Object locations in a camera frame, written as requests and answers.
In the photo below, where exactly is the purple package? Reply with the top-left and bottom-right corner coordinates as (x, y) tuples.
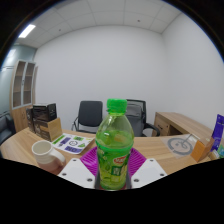
(210, 113), (224, 153)

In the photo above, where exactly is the green drink bottle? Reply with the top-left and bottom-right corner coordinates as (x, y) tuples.
(95, 98), (135, 192)

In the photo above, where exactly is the wooden shelf cabinet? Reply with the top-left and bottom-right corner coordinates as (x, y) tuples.
(9, 59), (38, 134)

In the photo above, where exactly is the black office chair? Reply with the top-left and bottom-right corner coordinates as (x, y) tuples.
(70, 100), (104, 135)

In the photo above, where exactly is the orange-brown box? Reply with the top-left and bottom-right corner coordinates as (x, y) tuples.
(190, 137), (215, 163)

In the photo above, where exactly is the black mesh armrest chair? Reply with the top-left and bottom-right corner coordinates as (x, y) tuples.
(124, 98), (162, 138)

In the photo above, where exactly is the wooden side desk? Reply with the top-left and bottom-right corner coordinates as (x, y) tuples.
(151, 111), (214, 141)

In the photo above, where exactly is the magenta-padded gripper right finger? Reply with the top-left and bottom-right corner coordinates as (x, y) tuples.
(126, 147), (168, 190)

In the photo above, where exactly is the rectangular ceiling light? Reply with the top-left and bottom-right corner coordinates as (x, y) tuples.
(18, 23), (37, 39)

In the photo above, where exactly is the small dark brown box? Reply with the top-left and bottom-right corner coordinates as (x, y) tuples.
(25, 106), (36, 134)

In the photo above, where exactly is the pink and white mug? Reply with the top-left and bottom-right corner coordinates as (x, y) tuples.
(31, 139), (67, 174)

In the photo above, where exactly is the black sofa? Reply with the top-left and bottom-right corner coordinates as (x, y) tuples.
(0, 113), (16, 146)

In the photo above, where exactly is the open dark brown carton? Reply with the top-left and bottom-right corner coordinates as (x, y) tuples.
(33, 117), (64, 142)

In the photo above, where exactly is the black stacked box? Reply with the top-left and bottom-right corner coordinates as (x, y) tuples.
(32, 102), (58, 123)

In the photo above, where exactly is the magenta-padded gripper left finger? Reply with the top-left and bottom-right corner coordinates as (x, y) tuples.
(57, 146), (100, 190)

